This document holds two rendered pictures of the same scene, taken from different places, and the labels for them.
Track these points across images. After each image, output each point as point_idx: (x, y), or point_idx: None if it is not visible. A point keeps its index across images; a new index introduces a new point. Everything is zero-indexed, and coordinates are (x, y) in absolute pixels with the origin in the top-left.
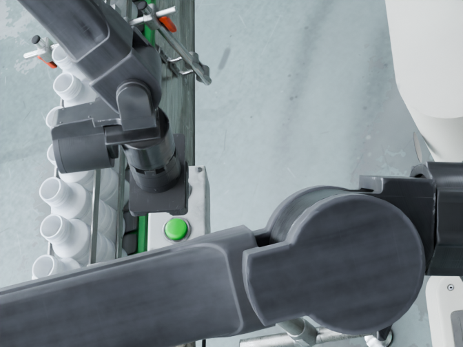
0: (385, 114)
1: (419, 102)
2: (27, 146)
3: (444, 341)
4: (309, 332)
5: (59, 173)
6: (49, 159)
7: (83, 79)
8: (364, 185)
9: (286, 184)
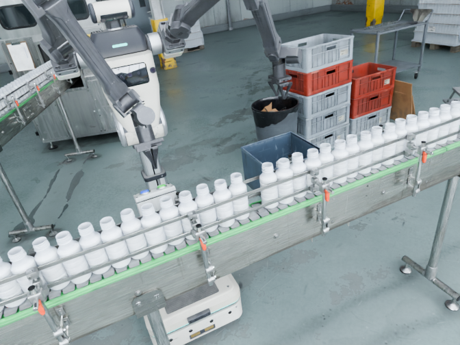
0: None
1: (148, 53)
2: None
3: (179, 313)
4: None
5: (135, 226)
6: (131, 212)
7: (78, 241)
8: (170, 22)
9: None
